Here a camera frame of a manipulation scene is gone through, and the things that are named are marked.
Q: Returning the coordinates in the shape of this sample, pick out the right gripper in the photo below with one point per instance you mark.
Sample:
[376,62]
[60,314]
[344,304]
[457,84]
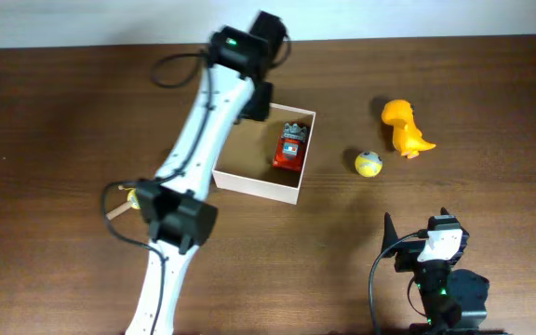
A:
[409,251]

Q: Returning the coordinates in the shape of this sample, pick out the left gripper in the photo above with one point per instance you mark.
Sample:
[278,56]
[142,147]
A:
[261,112]

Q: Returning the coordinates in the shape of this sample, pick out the red toy fire truck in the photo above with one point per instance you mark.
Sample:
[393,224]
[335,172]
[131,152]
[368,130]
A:
[291,147]

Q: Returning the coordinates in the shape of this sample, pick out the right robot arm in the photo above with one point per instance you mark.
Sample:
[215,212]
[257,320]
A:
[453,300]

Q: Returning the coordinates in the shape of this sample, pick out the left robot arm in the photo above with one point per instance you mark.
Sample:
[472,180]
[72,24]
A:
[173,204]

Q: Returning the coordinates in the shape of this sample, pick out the yellow grey ball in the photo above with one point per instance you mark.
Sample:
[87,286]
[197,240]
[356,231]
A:
[368,164]

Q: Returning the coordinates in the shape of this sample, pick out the orange toy dinosaur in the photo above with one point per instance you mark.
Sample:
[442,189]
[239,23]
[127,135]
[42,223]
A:
[407,138]

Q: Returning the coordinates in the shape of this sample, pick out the white cardboard box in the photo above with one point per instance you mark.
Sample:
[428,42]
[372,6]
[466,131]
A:
[245,164]

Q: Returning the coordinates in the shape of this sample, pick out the yellow wooden rattle drum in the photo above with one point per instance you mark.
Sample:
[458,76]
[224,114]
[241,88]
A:
[132,202]

